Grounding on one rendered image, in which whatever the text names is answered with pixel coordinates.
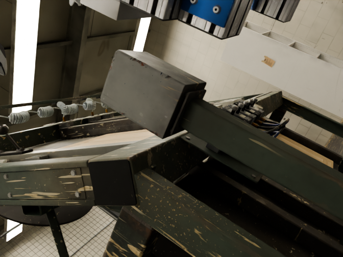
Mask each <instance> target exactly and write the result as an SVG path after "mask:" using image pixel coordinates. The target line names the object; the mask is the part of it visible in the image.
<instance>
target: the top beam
mask: <svg viewBox="0 0 343 257"><path fill-rule="evenodd" d="M114 116H115V117H116V116H122V114H120V113H118V112H116V113H114ZM73 124H74V126H75V125H83V124H88V118H85V119H79V120H76V121H73ZM9 135H10V136H11V138H12V139H13V140H14V141H15V143H16V144H17V145H18V146H19V147H20V148H24V149H25V148H29V147H33V146H36V145H40V144H44V143H48V142H52V141H56V140H60V139H61V136H60V131H59V125H58V124H56V125H49V126H43V127H38V128H33V129H30V130H25V131H20V132H15V133H10V134H9ZM0 150H3V151H4V152H5V151H15V150H17V148H16V147H15V146H14V145H13V143H12V142H11V141H10V140H9V139H8V137H7V136H6V135H0Z"/></svg>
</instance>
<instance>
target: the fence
mask: <svg viewBox="0 0 343 257"><path fill-rule="evenodd" d="M138 141H140V140H138ZM138 141H128V142H118V143H108V144H99V145H88V146H79V147H69V148H59V149H49V150H39V151H32V152H28V153H24V154H21V155H11V156H1V157H0V160H6V159H7V160H10V161H11V162H21V161H26V159H27V158H30V157H33V156H41V155H48V158H49V159H57V158H69V157H81V156H93V155H104V154H106V153H109V152H111V151H114V150H117V149H119V148H122V147H125V146H127V145H130V144H133V143H135V142H138Z"/></svg>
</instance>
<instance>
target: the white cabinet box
mask: <svg viewBox="0 0 343 257"><path fill-rule="evenodd" d="M220 60H221V61H223V62H225V63H227V64H229V65H232V66H234V67H236V68H238V69H240V70H242V71H244V72H246V73H248V74H251V75H253V76H255V77H257V78H259V79H261V80H263V81H265V82H267V83H269V84H271V85H274V86H276V87H278V88H280V89H282V90H284V91H286V92H288V93H290V94H293V95H295V96H297V97H299V98H301V99H303V100H305V101H307V102H309V103H311V104H313V105H316V106H318V107H320V108H322V109H324V110H326V111H328V112H330V113H332V114H335V115H337V116H339V117H341V118H343V60H341V59H338V58H336V57H333V56H331V55H329V54H326V53H324V52H321V51H319V50H317V49H314V48H312V47H310V46H307V45H304V44H302V43H300V42H297V41H295V40H292V39H290V38H288V37H285V36H283V35H280V34H278V33H276V32H273V31H271V30H268V29H266V28H264V27H261V26H259V25H257V24H254V23H252V22H250V21H245V23H244V25H243V28H242V30H241V33H240V34H239V35H238V36H235V37H231V38H228V41H227V43H226V46H225V48H224V51H223V54H222V56H221V58H220Z"/></svg>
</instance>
